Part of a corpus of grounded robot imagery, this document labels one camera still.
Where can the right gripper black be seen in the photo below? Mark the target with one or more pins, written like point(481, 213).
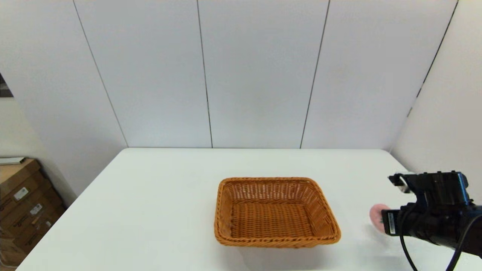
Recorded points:
point(392, 223)

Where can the pink peach with green mark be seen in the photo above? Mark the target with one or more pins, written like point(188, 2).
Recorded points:
point(376, 215)

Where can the orange woven wicker basket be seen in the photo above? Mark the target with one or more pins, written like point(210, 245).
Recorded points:
point(275, 220)

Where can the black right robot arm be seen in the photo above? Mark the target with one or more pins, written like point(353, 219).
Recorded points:
point(440, 226)

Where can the flat white board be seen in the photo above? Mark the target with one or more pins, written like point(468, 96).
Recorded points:
point(11, 160)

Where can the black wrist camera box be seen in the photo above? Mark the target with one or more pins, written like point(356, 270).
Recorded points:
point(438, 188)

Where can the dark grey wall fixture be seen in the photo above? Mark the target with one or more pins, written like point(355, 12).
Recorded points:
point(3, 89)

